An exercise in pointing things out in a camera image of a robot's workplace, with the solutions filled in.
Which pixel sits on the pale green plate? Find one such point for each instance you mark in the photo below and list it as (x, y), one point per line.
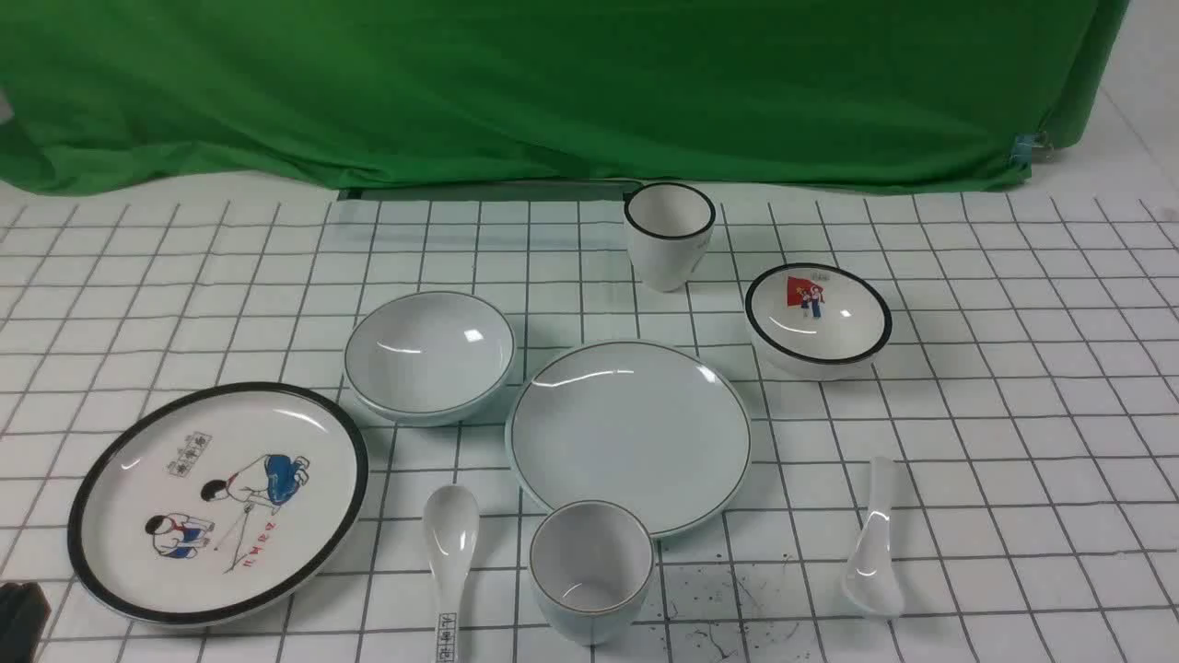
(642, 425)

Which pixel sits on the pale green bowl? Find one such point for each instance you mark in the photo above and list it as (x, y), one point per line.
(430, 358)

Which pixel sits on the pale green cup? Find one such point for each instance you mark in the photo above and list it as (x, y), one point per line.
(592, 564)

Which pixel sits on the plain white ceramic spoon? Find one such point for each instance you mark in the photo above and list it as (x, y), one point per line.
(868, 580)

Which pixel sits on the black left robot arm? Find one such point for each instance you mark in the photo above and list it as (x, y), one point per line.
(24, 613)

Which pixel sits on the white cup black rim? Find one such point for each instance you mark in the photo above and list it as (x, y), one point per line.
(668, 227)

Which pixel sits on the small bowl with cartoon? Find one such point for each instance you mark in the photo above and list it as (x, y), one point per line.
(815, 321)

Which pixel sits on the white spoon with writing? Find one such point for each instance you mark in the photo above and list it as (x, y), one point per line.
(451, 525)

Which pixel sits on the green backdrop cloth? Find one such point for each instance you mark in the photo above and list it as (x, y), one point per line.
(868, 96)

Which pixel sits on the black rimmed cartoon plate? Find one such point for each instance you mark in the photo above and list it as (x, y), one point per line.
(217, 504)

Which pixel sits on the blue binder clip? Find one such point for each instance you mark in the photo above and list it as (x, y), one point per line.
(1034, 148)

